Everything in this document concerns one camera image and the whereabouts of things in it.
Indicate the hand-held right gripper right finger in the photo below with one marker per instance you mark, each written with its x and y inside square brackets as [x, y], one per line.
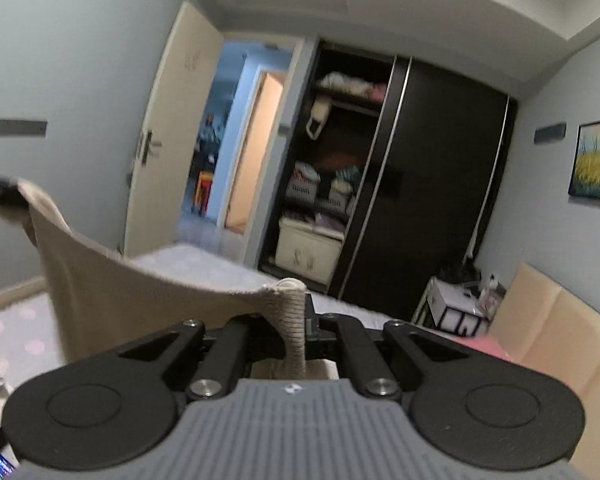
[356, 352]

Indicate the pink pillow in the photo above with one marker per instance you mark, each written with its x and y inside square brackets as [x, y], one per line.
[482, 347]

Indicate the cream room door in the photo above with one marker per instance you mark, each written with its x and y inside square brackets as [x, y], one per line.
[172, 125]

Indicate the white storage box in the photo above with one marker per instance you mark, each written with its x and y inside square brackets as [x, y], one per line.
[307, 255]

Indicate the long grey wall plate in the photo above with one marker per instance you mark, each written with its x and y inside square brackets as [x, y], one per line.
[15, 128]

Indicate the dark sliding door wardrobe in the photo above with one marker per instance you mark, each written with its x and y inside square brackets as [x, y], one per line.
[430, 185]

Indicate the white hanging bag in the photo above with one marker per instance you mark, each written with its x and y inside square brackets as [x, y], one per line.
[319, 115]

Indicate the short grey wall plate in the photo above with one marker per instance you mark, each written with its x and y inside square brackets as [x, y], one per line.
[550, 133]

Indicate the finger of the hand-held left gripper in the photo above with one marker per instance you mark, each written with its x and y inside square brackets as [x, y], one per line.
[0, 187]

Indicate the folded bedding pile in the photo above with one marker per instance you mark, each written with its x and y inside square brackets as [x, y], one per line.
[347, 85]

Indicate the grey woven basket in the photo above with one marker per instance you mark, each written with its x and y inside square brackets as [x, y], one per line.
[340, 200]
[302, 187]

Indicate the bed with pink-dotted sheet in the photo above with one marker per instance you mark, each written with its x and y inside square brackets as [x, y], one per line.
[190, 266]

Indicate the framed yellow field painting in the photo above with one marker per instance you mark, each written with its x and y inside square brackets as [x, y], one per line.
[597, 160]

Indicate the beige knit sweater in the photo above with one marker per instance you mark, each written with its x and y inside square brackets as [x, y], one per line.
[130, 305]

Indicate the wooden hallway door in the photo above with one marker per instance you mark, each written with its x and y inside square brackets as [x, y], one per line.
[252, 160]

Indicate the beige padded headboard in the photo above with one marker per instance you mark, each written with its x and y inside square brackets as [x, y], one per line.
[570, 340]

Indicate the white nightstand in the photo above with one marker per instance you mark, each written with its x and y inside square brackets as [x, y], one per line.
[455, 310]

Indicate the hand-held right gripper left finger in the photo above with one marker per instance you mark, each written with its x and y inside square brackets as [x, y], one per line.
[232, 342]

